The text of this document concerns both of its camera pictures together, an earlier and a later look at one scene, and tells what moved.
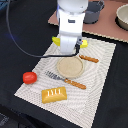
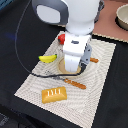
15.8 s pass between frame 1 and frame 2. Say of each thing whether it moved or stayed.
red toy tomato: moved
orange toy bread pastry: stayed
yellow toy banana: moved
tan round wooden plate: stayed
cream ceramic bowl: stayed
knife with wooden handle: stayed
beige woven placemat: stayed
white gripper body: moved
